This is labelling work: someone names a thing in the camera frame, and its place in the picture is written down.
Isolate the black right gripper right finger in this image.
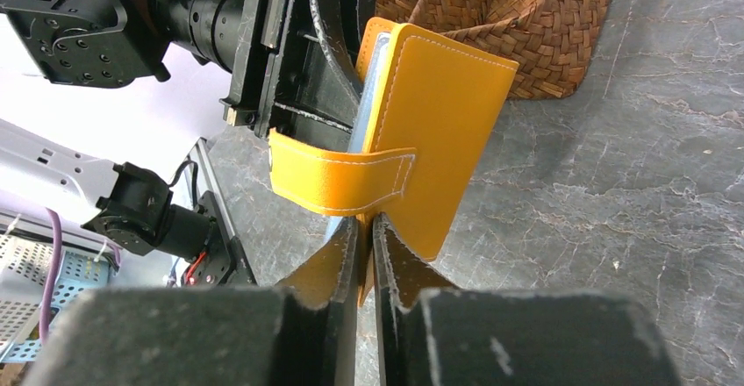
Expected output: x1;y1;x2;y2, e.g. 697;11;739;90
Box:
371;214;681;385

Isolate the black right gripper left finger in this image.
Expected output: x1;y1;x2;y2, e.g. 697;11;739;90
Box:
25;218;360;385

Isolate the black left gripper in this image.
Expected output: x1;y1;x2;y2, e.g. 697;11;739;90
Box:
219;0;376;151

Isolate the yellow leather card holder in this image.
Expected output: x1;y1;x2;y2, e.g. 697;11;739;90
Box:
268;16;520;308

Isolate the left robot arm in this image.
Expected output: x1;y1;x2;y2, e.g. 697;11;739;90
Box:
1;0;376;286

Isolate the brown woven basket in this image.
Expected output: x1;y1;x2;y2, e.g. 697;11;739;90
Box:
376;0;611;100

